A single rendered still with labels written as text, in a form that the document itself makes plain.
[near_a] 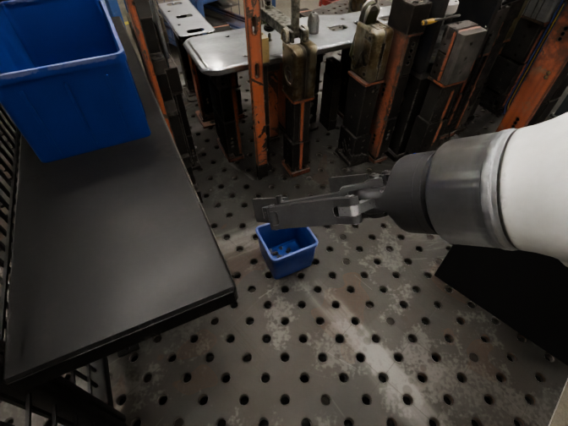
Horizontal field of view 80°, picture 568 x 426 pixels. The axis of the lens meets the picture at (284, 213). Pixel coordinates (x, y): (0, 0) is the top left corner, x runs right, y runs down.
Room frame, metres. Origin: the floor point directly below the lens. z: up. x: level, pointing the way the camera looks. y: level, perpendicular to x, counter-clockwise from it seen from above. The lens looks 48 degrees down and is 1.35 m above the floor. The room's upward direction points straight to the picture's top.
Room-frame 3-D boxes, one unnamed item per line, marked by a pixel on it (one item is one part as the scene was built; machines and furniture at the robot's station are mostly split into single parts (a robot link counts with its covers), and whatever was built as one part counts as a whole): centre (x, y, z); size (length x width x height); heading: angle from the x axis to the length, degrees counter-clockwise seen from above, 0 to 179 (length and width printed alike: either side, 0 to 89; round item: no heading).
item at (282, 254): (0.43, 0.00, 0.74); 0.11 x 0.10 x 0.09; 116
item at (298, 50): (0.75, -0.03, 0.88); 0.07 x 0.06 x 0.35; 26
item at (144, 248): (0.54, 0.34, 1.02); 0.90 x 0.22 x 0.03; 26
